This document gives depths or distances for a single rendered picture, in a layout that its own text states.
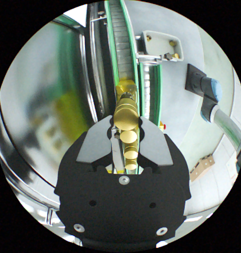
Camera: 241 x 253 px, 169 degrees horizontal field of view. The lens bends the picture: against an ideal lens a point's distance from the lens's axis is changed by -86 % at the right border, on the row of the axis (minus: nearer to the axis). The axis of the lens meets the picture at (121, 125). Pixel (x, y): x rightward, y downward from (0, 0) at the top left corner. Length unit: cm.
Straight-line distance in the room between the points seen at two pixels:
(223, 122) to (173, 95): 39
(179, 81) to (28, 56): 69
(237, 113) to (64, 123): 384
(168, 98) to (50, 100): 61
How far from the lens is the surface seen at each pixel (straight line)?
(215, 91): 54
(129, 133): 17
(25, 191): 17
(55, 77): 19
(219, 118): 51
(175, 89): 64
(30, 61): 17
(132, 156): 23
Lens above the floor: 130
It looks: 56 degrees down
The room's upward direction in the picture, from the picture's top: 174 degrees counter-clockwise
